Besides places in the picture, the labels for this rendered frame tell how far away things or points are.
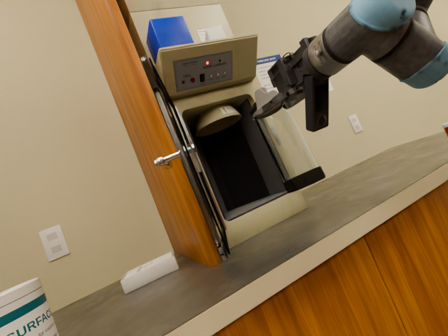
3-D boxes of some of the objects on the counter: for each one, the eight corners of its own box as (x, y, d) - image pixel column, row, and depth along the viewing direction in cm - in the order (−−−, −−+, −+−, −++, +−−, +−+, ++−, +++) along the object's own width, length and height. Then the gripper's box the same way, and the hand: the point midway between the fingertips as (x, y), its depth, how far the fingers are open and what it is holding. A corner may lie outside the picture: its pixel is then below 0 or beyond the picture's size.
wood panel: (174, 253, 111) (57, -46, 120) (181, 249, 112) (64, -46, 121) (211, 267, 66) (19, -210, 75) (222, 262, 67) (32, -207, 76)
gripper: (339, 30, 54) (283, 83, 73) (279, 41, 48) (234, 96, 67) (357, 68, 54) (296, 111, 73) (299, 85, 47) (248, 127, 66)
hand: (272, 113), depth 69 cm, fingers closed on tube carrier, 9 cm apart
